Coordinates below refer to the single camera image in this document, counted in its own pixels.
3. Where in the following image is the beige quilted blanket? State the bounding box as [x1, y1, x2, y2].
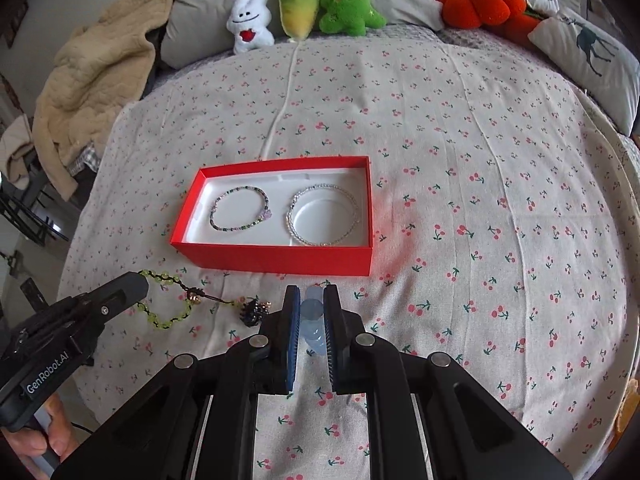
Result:
[31, 0, 173, 161]

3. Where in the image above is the person's left hand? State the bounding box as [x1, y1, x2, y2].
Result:
[0, 392, 79, 467]

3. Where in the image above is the green tree plush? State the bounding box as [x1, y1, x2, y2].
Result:
[319, 0, 387, 37]

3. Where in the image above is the red jewelry box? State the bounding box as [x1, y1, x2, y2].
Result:
[171, 156, 374, 277]

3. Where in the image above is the black chair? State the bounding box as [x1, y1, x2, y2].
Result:
[0, 170, 96, 253]

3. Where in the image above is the yellow-green radish plush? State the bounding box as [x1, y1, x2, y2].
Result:
[276, 0, 322, 42]

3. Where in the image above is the orange pumpkin plush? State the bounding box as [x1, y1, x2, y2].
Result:
[434, 0, 543, 51]

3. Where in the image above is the white plush toy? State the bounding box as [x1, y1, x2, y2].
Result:
[226, 0, 275, 56]

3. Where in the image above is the cherry print bed sheet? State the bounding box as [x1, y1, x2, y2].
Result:
[55, 35, 640, 480]

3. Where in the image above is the clear beaded bracelet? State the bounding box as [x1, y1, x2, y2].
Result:
[286, 185, 360, 247]

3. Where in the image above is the black flower ornament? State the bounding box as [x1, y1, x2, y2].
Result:
[239, 297, 268, 329]

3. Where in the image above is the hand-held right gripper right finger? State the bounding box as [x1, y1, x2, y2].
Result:
[323, 284, 574, 480]

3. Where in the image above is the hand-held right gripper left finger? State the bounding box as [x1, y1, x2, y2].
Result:
[50, 284, 303, 480]

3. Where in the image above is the cream cloth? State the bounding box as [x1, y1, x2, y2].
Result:
[0, 114, 51, 188]

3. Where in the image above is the deer print pillow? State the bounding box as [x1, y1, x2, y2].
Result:
[527, 7, 640, 136]

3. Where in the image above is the yellow-green beaded bracelet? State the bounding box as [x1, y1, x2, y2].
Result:
[139, 269, 240, 329]

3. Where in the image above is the dark beaded bracelet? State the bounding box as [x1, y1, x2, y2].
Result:
[209, 186, 273, 232]

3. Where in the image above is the light blue bead bracelet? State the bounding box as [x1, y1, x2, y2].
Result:
[300, 285, 329, 357]

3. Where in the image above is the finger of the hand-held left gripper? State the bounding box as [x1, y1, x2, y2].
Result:
[75, 271, 150, 333]

